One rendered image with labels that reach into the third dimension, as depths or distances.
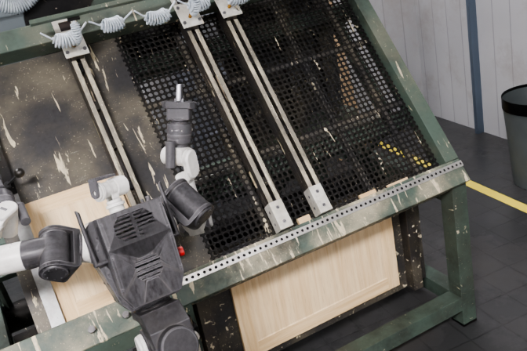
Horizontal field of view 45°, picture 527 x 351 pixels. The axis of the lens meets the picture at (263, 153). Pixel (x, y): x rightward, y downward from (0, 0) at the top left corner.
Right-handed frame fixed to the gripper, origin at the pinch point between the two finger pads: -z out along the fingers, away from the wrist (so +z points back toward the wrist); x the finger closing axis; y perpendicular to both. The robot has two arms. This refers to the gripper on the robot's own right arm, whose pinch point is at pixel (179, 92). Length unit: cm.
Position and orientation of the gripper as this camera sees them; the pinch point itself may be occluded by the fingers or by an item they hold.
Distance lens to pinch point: 229.1
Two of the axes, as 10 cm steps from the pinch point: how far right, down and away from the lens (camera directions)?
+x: -9.9, -0.4, 1.0
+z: -0.2, 9.9, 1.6
